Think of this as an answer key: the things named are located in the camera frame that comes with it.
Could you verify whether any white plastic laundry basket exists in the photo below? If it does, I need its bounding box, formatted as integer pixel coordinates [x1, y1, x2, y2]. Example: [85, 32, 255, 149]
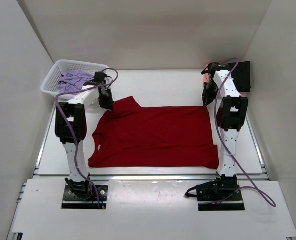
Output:
[40, 59, 109, 101]

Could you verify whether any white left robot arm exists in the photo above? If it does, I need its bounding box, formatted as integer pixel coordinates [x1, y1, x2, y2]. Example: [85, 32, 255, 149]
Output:
[55, 67, 119, 200]

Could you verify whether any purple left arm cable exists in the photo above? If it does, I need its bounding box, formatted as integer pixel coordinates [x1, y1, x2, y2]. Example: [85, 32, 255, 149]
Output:
[54, 67, 120, 210]

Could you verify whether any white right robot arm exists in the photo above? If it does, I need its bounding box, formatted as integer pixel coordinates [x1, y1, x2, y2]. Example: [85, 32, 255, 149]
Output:
[201, 62, 249, 200]

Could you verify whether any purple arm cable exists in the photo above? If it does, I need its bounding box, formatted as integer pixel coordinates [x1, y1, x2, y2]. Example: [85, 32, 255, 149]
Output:
[197, 58, 277, 208]
[54, 67, 120, 210]

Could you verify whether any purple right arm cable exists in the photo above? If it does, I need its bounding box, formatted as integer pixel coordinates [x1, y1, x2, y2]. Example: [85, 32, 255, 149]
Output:
[197, 58, 277, 208]

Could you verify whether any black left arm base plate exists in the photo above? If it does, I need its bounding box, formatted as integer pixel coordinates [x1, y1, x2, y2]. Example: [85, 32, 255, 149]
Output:
[61, 183, 109, 210]

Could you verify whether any folded pink t-shirt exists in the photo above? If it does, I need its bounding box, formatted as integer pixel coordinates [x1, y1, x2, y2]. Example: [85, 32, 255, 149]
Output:
[203, 64, 210, 83]

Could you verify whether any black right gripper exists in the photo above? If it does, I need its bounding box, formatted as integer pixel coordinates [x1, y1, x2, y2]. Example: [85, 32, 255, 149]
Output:
[202, 80, 219, 108]

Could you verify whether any folded black t-shirt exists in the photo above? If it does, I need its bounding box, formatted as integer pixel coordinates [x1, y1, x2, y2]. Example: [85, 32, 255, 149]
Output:
[232, 61, 251, 93]

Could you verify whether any red t-shirt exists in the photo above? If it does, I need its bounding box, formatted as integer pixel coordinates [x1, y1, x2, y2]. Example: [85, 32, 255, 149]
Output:
[88, 96, 219, 169]

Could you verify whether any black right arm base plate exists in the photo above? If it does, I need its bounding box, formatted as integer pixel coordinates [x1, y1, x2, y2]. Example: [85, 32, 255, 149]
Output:
[184, 174, 246, 212]

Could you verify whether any purple t-shirt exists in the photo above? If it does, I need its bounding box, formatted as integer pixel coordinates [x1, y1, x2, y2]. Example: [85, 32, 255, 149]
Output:
[57, 70, 95, 93]

